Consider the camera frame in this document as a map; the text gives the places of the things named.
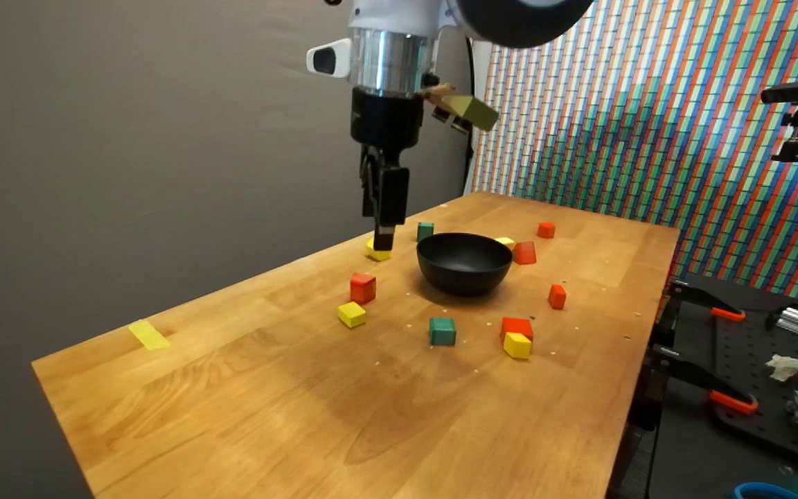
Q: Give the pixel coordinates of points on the yellow tape strip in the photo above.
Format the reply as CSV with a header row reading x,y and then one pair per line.
x,y
147,336

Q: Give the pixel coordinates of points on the beige wrist camera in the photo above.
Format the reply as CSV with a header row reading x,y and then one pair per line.
x,y
460,106

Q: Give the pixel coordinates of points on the white crumpled item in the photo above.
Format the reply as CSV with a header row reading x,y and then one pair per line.
x,y
786,368

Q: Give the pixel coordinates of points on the large yellow wooden block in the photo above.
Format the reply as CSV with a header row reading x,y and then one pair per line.
x,y
374,253

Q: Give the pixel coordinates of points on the grey fabric backdrop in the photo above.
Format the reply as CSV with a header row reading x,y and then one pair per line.
x,y
139,139

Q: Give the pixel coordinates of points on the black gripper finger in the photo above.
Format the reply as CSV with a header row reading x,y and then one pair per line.
x,y
369,185
391,205

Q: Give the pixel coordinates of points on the black pegboard bench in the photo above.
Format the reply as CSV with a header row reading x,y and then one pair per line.
x,y
695,446

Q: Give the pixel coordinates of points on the large green wooden block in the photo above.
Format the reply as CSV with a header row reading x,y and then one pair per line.
x,y
426,231

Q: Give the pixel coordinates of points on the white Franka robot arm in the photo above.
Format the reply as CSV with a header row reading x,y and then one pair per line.
x,y
417,38

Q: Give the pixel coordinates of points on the yellow wooden cube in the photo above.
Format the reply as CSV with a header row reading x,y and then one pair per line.
x,y
354,314
505,243

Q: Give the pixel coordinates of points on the black bowl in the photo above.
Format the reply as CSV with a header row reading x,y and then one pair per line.
x,y
467,277

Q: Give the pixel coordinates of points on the red wooden wedge block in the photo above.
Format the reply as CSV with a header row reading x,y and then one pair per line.
x,y
524,253

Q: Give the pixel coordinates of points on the red wooden cube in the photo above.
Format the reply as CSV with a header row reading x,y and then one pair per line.
x,y
361,289

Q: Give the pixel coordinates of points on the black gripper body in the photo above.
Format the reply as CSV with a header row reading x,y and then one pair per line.
x,y
387,121

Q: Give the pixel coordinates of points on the green wooden cube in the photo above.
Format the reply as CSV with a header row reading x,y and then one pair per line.
x,y
442,331

